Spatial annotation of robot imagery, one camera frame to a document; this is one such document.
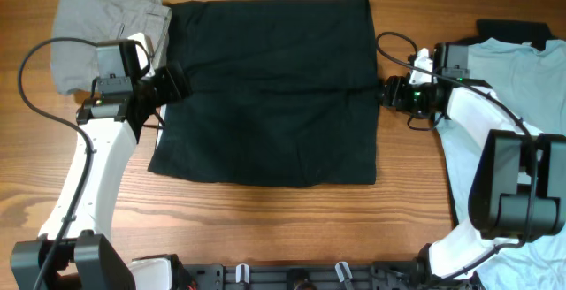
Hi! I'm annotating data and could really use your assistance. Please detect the black shorts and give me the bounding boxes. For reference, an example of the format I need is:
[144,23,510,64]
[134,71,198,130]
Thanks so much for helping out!
[149,0,379,187]

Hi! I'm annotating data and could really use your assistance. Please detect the black garment under pile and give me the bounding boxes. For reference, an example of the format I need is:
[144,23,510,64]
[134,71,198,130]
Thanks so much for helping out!
[458,19,556,51]

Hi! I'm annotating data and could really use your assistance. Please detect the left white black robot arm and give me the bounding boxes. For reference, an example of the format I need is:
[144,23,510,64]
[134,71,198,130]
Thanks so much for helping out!
[10,34,195,289]

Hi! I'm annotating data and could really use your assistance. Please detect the light blue t-shirt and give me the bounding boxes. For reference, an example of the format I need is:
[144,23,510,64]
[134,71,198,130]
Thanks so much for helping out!
[437,39,565,289]

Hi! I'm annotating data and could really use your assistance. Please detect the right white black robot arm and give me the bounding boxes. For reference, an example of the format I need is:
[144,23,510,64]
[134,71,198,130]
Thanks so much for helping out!
[379,44,565,287]

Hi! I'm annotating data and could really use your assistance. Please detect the folded grey trousers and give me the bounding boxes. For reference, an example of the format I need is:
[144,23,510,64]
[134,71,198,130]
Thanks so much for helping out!
[50,0,172,95]

